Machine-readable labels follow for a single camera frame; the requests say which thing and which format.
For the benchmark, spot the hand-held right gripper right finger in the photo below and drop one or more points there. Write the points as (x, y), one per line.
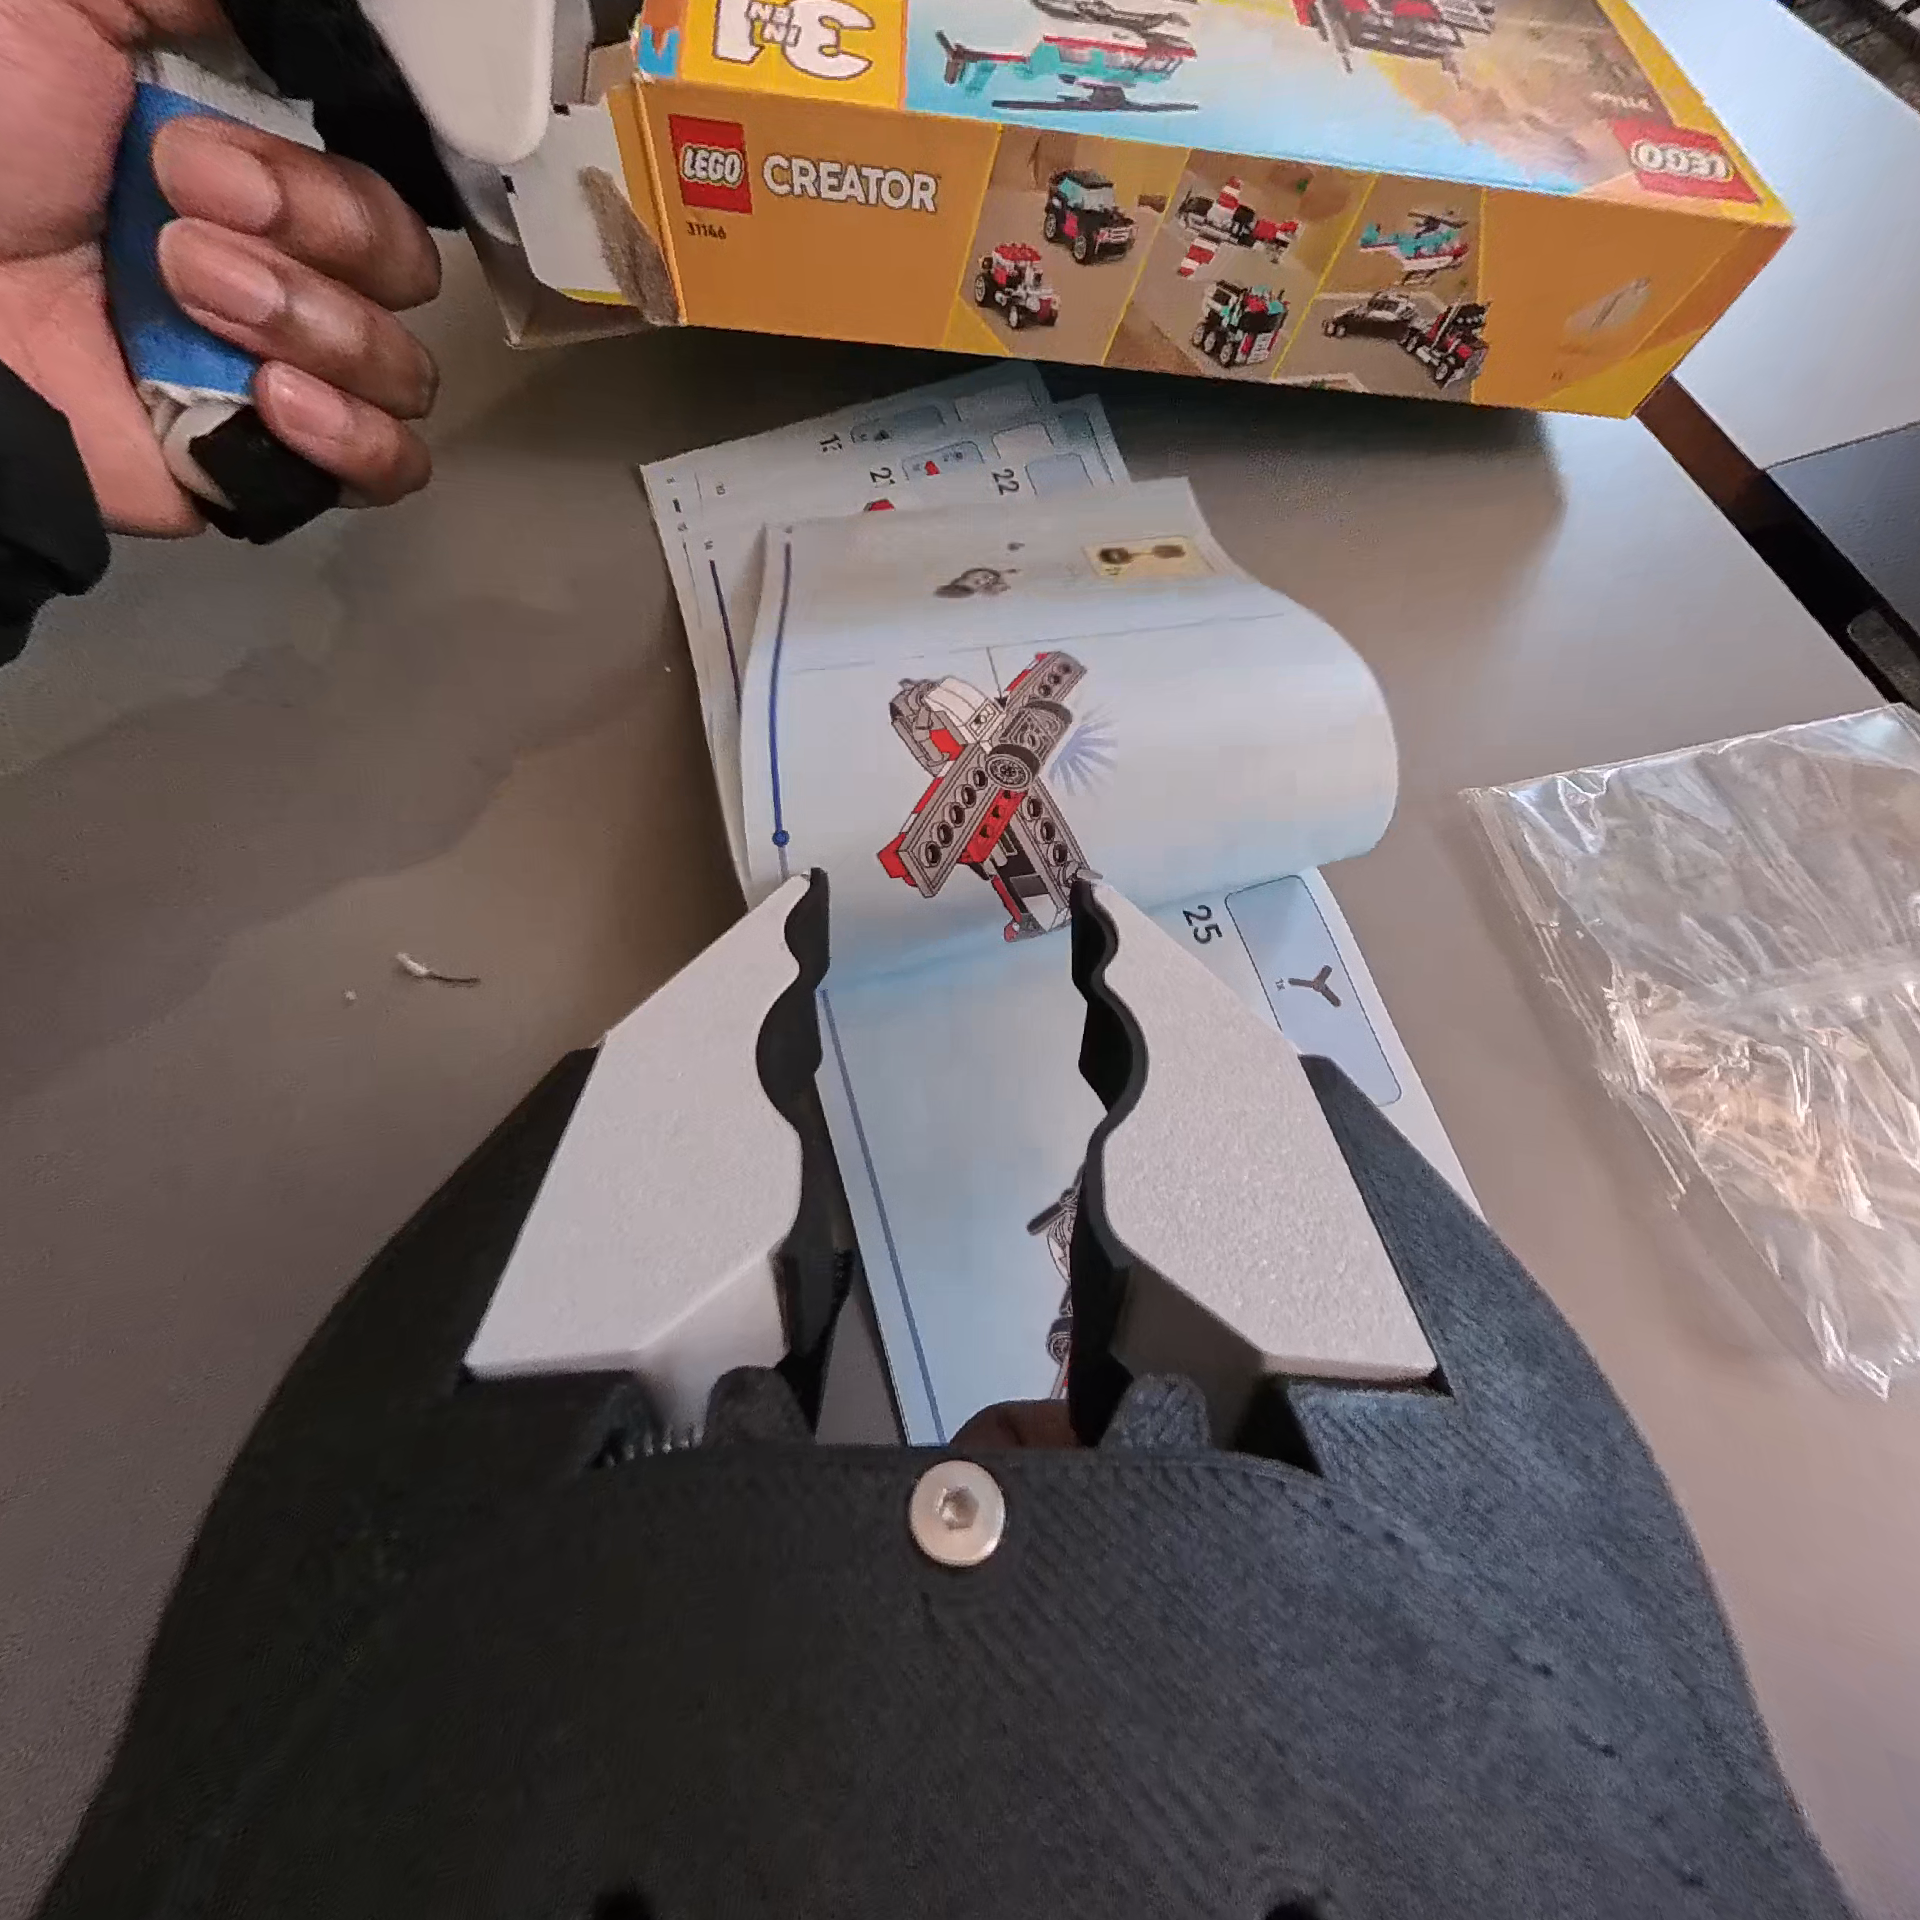
(1261, 1213)

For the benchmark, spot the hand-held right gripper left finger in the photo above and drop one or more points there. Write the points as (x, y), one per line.
(661, 1200)

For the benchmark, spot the building instruction booklet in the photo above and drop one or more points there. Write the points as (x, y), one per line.
(931, 720)

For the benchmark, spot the yellow toy brick box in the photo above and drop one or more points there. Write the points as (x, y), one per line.
(1349, 149)

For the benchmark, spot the person's left hand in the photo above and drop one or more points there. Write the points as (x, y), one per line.
(60, 225)

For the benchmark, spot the small white scrap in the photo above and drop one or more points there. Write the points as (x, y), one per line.
(422, 969)

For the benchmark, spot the clear plastic bag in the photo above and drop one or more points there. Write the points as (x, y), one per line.
(1725, 930)

